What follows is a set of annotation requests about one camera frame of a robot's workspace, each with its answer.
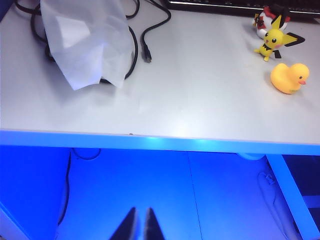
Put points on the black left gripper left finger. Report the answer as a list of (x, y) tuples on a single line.
[(128, 228)]

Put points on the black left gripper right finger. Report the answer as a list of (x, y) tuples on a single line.
[(152, 228)]

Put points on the red and white doll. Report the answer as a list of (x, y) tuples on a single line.
[(262, 22)]

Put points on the yellow Pichu doll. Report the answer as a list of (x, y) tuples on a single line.
[(273, 38)]

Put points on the white translucent plastic bag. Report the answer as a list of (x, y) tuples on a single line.
[(82, 42)]

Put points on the yellow rubber duck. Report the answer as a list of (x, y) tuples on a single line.
[(287, 78)]

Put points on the black mechanical keyboard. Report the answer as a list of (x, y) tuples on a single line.
[(237, 6)]

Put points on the table leg frame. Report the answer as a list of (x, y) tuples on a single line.
[(291, 195)]

